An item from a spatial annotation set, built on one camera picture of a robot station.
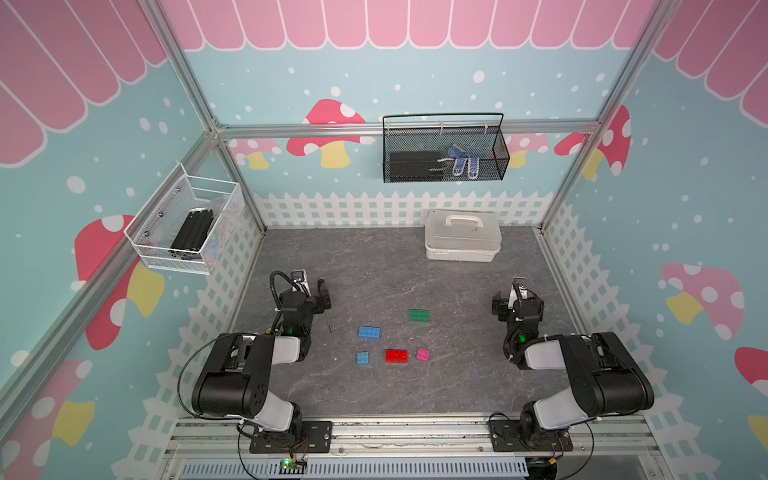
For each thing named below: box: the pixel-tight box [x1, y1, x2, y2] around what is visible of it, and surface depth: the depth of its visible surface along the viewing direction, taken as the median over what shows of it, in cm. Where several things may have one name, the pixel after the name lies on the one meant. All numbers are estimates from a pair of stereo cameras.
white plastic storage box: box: [424, 209, 502, 262], surface depth 108 cm
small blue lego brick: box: [357, 352, 369, 366], surface depth 87 cm
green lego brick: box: [409, 309, 431, 322], surface depth 96 cm
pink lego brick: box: [416, 348, 431, 362], surface depth 88 cm
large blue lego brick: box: [358, 326, 381, 340], surface depth 93 cm
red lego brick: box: [385, 350, 409, 363], surface depth 89 cm
